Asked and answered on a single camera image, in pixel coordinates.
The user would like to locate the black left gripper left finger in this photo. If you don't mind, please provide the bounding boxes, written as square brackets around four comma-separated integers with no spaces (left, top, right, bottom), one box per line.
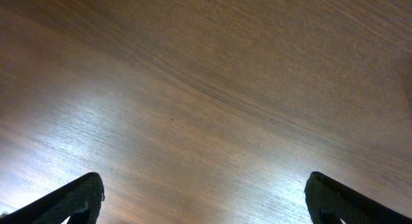
[1,172,105,224]

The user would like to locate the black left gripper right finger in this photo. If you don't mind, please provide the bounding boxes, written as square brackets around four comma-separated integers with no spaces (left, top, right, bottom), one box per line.
[304,171,411,224]

